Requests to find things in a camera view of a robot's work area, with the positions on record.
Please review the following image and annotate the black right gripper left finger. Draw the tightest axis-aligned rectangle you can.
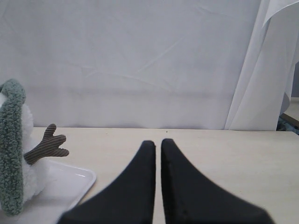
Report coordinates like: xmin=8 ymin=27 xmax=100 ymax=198
xmin=58 ymin=140 xmax=156 ymax=224

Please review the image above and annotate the green fuzzy scarf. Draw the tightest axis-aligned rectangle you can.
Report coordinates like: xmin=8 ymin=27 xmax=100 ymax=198
xmin=0 ymin=79 xmax=26 ymax=216

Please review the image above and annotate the white plastic tray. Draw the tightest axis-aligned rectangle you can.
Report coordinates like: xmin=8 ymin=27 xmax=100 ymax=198
xmin=18 ymin=161 xmax=96 ymax=224

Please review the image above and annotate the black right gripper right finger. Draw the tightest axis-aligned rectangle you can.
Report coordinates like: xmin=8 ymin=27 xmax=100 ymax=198
xmin=161 ymin=139 xmax=274 ymax=224

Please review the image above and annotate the white backdrop curtain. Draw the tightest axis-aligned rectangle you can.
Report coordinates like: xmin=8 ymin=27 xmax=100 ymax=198
xmin=0 ymin=0 xmax=299 ymax=131

